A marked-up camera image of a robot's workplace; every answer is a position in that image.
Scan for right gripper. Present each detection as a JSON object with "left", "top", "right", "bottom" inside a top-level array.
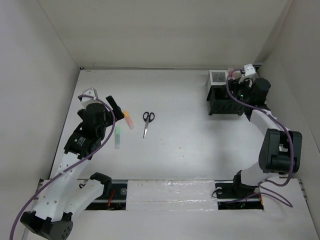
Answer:
[{"left": 219, "top": 74, "right": 253, "bottom": 103}]

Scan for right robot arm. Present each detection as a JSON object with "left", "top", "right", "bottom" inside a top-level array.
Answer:
[{"left": 226, "top": 78, "right": 303, "bottom": 197}]

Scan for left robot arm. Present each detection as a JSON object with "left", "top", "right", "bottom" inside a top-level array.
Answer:
[{"left": 20, "top": 94, "right": 125, "bottom": 240}]

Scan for orange highlighter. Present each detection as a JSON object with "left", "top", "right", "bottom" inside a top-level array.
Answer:
[{"left": 123, "top": 110, "right": 135, "bottom": 130}]

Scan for green highlighter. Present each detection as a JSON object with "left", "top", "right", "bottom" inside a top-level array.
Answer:
[{"left": 114, "top": 126, "right": 121, "bottom": 149}]

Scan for black organizer box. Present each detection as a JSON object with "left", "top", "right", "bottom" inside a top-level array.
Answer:
[{"left": 206, "top": 85, "right": 244, "bottom": 116}]

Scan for white organizer box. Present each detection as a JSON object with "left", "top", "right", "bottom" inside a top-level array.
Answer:
[{"left": 205, "top": 70, "right": 228, "bottom": 88}]

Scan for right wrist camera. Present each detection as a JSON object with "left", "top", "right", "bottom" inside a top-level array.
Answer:
[{"left": 241, "top": 63, "right": 257, "bottom": 80}]

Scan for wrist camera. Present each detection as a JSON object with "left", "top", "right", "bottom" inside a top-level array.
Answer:
[
  {"left": 241, "top": 63, "right": 257, "bottom": 80},
  {"left": 78, "top": 87, "right": 99, "bottom": 109}
]

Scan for aluminium rail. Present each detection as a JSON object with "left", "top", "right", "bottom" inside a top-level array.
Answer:
[{"left": 247, "top": 64, "right": 261, "bottom": 75}]

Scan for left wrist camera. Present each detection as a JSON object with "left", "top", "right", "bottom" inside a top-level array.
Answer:
[{"left": 78, "top": 87, "right": 99, "bottom": 109}]

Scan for black handled scissors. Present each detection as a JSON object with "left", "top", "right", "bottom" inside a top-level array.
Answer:
[{"left": 142, "top": 111, "right": 155, "bottom": 138}]

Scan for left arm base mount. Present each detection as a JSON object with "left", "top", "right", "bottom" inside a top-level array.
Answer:
[{"left": 86, "top": 172, "right": 128, "bottom": 211}]

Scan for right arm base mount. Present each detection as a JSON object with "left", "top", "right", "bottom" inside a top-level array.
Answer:
[{"left": 211, "top": 180, "right": 264, "bottom": 211}]

